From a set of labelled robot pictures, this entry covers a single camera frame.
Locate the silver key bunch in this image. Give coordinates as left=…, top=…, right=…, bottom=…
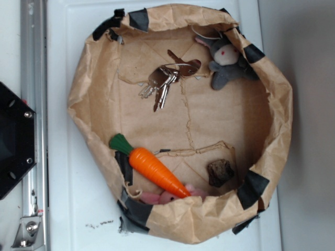
left=139, top=50, right=202, bottom=112

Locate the brown paper bag bin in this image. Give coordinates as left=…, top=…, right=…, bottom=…
left=68, top=4, right=293, bottom=244

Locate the orange plastic toy carrot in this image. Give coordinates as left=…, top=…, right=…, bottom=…
left=109, top=133, right=191, bottom=198

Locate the brown rock piece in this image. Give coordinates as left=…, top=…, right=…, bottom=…
left=207, top=159, right=235, bottom=188

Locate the pink plush toy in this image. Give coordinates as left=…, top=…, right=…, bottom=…
left=139, top=184, right=209, bottom=205

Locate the grey plush bunny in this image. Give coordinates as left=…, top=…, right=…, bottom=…
left=195, top=35, right=259, bottom=90

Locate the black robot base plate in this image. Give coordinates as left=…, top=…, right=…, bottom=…
left=1, top=83, right=36, bottom=200

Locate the aluminium frame rail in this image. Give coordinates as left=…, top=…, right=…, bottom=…
left=20, top=1, right=51, bottom=250

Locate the metal corner bracket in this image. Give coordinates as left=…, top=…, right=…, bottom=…
left=10, top=216, right=44, bottom=250

